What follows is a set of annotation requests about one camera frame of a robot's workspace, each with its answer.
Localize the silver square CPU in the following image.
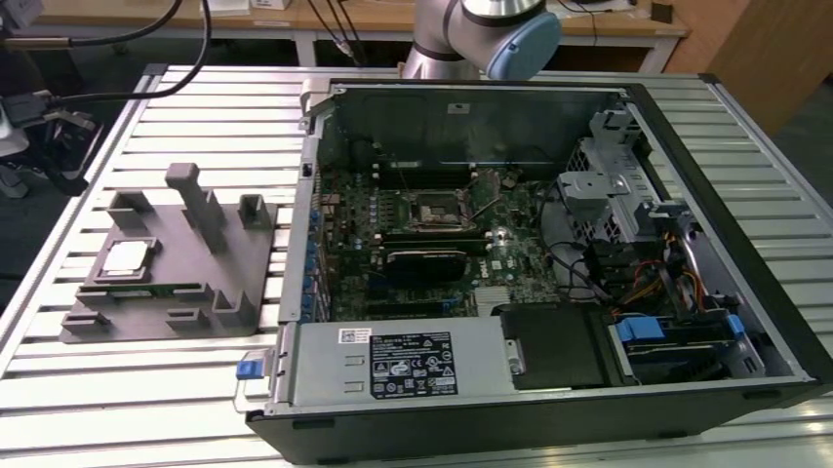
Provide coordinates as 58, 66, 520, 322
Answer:
102, 241, 154, 273

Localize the CPU socket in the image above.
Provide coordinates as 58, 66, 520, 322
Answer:
403, 188, 475, 231

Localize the black graphics card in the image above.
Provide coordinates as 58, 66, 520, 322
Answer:
381, 248, 469, 289

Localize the silver chipset heatsink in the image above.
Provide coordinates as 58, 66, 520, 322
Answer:
475, 286, 516, 319

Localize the green motherboard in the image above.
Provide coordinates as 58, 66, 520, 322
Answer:
310, 165, 560, 323

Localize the grey metal drive cage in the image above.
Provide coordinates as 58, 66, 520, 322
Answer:
555, 109, 659, 245

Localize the grey power supply with label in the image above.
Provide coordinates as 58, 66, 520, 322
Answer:
285, 319, 525, 410

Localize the grey case hinge latch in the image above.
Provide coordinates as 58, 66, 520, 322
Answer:
298, 77, 335, 133

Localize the grey parts rack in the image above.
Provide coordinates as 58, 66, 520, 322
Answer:
57, 162, 280, 345

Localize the blue disk carrier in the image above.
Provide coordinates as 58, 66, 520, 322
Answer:
614, 311, 747, 386

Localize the black open PC case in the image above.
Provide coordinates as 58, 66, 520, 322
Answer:
242, 75, 833, 467

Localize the green RAM stick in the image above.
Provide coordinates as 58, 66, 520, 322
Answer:
101, 286, 193, 297

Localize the large white box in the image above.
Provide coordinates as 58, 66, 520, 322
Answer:
197, 0, 252, 19

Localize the wooden cabinet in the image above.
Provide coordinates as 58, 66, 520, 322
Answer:
666, 0, 833, 140

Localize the coloured power wire bundle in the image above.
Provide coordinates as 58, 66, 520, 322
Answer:
610, 228, 710, 316

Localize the wooden desk with white frame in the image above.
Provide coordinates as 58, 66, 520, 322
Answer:
0, 0, 692, 74

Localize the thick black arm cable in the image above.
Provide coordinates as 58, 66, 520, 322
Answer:
43, 0, 213, 196

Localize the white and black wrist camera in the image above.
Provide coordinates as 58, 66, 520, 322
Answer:
0, 95, 31, 158

